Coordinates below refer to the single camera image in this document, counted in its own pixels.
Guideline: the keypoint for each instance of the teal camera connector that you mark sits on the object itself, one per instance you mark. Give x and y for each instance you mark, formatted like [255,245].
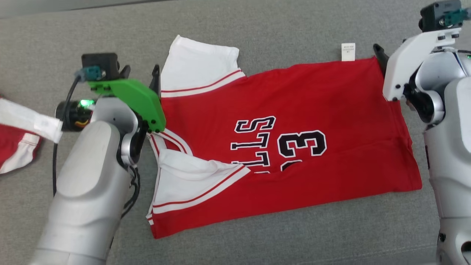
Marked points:
[458,16]
[92,72]

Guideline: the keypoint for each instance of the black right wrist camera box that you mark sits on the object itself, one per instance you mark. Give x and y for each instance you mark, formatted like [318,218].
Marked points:
[432,14]

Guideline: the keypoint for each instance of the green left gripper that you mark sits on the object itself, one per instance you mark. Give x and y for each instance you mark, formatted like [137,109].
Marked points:
[140,97]

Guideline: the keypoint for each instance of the red white basketball jersey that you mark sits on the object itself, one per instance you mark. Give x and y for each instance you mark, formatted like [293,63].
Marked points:
[331,103]

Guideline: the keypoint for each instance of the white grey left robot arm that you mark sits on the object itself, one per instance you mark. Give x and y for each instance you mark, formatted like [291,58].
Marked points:
[88,184]

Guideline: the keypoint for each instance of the teal right camera connector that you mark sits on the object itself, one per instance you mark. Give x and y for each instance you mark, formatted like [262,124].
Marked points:
[458,16]

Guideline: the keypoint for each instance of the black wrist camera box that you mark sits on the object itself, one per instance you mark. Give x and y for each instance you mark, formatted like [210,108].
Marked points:
[101,60]
[432,14]

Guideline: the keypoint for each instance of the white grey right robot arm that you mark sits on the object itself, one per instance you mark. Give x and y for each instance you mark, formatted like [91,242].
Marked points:
[452,147]

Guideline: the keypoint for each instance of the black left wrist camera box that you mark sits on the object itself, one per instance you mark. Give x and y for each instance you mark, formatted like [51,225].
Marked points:
[101,60]

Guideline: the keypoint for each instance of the red shorts with white trim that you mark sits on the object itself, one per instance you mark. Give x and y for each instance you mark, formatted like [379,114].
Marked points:
[13,141]

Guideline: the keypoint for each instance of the teal left camera connector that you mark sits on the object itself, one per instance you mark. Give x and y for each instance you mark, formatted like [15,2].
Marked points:
[92,72]

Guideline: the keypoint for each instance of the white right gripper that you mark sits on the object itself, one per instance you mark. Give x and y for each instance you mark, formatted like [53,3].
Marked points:
[408,59]

